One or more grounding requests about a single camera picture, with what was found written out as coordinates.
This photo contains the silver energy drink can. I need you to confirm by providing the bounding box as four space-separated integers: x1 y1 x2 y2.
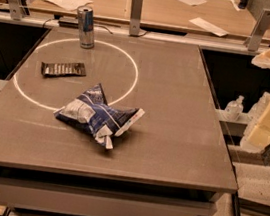
77 5 95 49

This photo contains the right metal bracket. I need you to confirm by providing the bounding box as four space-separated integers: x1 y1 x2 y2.
245 8 270 52

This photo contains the middle metal bracket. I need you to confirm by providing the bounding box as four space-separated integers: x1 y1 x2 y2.
129 0 143 36

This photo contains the clear hand sanitizer bottle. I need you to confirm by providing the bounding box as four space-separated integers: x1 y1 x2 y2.
224 95 244 121

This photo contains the blue chip bag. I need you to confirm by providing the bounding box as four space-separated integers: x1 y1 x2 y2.
54 83 144 150

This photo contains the white paper sheet right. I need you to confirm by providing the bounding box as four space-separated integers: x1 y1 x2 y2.
190 17 227 37

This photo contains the white table drawer base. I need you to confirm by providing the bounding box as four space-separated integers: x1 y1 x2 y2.
0 160 222 216

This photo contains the white paper sheet left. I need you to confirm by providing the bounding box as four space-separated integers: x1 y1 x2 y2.
45 0 91 11

